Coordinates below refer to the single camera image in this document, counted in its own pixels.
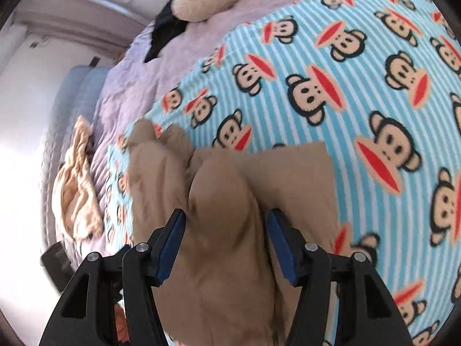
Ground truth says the beige patterned blanket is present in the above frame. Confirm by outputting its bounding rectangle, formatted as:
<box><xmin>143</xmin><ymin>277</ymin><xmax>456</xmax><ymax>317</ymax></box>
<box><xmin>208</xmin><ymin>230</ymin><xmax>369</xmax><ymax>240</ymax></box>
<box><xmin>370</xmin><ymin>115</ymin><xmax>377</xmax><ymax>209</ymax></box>
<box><xmin>52</xmin><ymin>116</ymin><xmax>103</xmax><ymax>241</ymax></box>

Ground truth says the black box on floor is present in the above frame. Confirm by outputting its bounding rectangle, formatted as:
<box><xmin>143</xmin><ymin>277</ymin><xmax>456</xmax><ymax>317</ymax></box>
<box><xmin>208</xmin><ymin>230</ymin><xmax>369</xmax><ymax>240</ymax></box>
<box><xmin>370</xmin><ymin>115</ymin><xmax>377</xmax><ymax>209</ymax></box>
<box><xmin>41</xmin><ymin>242</ymin><xmax>75</xmax><ymax>293</ymax></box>

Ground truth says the tan puffer jacket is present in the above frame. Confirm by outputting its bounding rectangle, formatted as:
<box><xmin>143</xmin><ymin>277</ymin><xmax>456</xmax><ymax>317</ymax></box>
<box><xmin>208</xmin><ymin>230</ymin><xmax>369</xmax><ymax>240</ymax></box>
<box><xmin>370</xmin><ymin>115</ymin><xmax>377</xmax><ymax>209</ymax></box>
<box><xmin>127</xmin><ymin>119</ymin><xmax>339</xmax><ymax>345</ymax></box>

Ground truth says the grey quilted headboard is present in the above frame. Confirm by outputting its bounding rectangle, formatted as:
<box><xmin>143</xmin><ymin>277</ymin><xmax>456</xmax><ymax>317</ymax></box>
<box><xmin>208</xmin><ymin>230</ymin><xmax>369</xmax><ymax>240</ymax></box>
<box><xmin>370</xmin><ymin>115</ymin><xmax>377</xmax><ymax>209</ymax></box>
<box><xmin>41</xmin><ymin>66</ymin><xmax>109</xmax><ymax>248</ymax></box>

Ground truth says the lavender bed sheet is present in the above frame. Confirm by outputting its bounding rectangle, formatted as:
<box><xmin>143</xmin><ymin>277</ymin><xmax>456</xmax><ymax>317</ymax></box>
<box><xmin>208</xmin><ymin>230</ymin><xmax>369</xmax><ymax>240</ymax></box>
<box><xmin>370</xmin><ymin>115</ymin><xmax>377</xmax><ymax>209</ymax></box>
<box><xmin>53</xmin><ymin>0</ymin><xmax>408</xmax><ymax>249</ymax></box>

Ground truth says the grey curtain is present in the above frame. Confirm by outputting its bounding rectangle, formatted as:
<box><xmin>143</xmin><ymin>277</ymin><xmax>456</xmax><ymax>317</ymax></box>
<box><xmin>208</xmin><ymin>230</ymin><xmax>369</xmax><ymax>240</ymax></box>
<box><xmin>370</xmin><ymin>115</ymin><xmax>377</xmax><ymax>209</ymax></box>
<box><xmin>13</xmin><ymin>0</ymin><xmax>150</xmax><ymax>58</ymax></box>

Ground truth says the monkey print striped blanket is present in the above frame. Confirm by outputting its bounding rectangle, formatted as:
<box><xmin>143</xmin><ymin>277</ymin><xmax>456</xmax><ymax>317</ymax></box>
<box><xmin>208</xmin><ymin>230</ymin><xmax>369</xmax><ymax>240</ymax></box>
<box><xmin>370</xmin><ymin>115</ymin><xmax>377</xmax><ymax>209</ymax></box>
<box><xmin>109</xmin><ymin>0</ymin><xmax>460</xmax><ymax>345</ymax></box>

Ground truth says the black garment on bed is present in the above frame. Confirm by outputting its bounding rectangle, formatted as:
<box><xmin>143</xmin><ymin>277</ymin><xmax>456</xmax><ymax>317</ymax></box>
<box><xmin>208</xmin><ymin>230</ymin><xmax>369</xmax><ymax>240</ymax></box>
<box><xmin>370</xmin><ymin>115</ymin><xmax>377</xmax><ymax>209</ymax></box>
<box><xmin>144</xmin><ymin>0</ymin><xmax>188</xmax><ymax>63</ymax></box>

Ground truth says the person's right hand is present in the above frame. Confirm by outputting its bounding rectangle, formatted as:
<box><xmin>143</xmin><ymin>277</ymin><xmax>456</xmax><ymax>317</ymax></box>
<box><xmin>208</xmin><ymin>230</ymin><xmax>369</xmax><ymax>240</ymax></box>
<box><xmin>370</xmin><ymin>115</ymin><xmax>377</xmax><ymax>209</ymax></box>
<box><xmin>114</xmin><ymin>304</ymin><xmax>130</xmax><ymax>344</ymax></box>

